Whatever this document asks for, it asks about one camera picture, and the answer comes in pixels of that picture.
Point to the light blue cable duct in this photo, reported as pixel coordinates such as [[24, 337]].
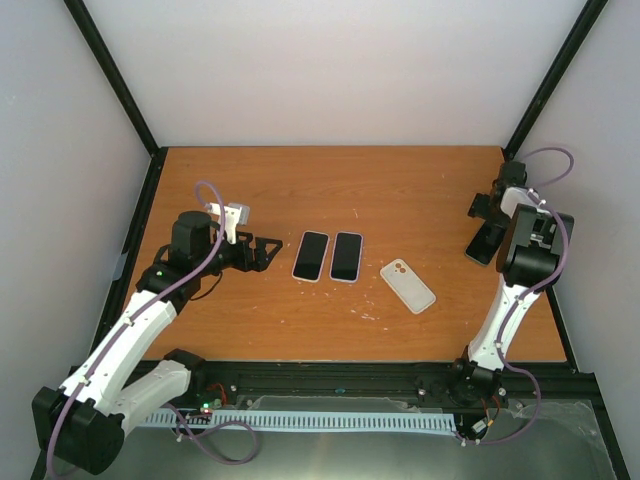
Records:
[[323, 422]]

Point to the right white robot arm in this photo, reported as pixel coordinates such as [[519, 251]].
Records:
[[529, 240]]

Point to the right black frame post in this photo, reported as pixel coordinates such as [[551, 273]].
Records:
[[578, 33]]

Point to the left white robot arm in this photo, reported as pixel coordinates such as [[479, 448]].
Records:
[[86, 420]]

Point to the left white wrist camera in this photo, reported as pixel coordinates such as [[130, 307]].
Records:
[[233, 215]]

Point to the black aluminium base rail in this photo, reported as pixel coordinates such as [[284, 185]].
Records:
[[424, 385]]

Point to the lavender phone case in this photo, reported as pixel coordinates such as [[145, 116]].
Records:
[[345, 281]]

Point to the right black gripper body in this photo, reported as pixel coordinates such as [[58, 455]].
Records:
[[490, 212]]

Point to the clear white phone case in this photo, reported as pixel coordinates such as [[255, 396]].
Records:
[[309, 280]]

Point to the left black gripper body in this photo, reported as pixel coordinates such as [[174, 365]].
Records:
[[241, 261]]

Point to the black frame post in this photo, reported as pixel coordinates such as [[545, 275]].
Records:
[[89, 30], [578, 33]]

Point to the black phone green edge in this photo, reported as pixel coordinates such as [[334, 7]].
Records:
[[485, 244]]

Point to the left black frame post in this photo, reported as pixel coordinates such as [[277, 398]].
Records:
[[89, 30]]

